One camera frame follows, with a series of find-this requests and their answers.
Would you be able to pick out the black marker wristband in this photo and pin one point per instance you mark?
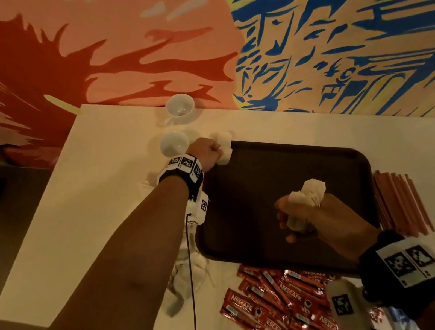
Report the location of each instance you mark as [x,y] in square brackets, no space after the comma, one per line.
[405,268]
[181,173]

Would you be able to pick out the dark brown tray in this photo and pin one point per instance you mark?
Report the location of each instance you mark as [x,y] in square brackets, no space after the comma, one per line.
[249,207]

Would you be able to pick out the person's right hand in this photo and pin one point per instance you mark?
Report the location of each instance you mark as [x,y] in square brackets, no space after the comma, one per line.
[336,226]

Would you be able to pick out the pile of white tea bags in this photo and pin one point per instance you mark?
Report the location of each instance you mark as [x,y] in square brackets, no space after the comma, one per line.
[183,281]

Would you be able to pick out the pile of blue sachets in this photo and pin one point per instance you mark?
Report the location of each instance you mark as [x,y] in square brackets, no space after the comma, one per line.
[398,324]

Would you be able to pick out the pile of red Nescafe sachets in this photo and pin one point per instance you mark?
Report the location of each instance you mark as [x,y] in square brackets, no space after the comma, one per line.
[274,303]

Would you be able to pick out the person's left hand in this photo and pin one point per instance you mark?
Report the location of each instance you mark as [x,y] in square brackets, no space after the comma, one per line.
[205,154]

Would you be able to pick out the single white tea bag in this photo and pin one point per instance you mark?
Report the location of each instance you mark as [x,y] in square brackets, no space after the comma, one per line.
[307,193]
[226,146]

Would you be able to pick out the small white cup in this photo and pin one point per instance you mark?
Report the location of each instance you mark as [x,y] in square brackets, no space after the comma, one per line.
[180,106]
[173,143]

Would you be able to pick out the person's left forearm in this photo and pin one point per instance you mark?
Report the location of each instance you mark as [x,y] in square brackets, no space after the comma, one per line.
[130,285]

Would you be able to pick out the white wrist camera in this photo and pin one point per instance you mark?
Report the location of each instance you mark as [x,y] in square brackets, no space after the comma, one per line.
[198,207]
[348,311]

